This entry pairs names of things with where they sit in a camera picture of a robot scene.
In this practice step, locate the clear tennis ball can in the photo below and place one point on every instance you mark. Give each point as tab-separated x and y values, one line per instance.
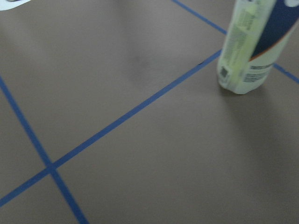
258	32

